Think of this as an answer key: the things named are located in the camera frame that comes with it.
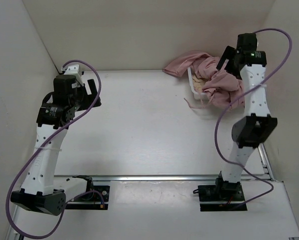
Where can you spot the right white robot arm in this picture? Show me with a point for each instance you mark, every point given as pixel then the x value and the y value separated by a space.
pixel 253 129

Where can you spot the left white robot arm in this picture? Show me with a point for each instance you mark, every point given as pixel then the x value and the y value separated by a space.
pixel 38 192

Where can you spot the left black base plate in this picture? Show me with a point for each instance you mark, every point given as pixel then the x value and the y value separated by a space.
pixel 97 197

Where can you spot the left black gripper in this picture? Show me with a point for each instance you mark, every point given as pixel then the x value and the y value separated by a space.
pixel 82 89

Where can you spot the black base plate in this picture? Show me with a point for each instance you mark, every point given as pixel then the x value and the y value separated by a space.
pixel 97 197
pixel 213 200

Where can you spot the front aluminium rail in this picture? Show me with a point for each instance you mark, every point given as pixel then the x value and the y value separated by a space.
pixel 155 178

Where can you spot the pink trousers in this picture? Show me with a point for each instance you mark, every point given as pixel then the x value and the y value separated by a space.
pixel 220 87

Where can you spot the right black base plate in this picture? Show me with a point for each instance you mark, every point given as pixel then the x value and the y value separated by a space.
pixel 213 200

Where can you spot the white plastic basket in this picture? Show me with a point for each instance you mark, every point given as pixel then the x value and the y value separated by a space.
pixel 196 95

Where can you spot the beige trousers in basket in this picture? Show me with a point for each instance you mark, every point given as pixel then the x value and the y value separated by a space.
pixel 200 84

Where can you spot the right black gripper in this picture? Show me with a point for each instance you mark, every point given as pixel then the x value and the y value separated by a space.
pixel 229 54

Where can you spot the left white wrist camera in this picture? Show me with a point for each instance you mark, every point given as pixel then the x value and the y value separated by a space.
pixel 73 70

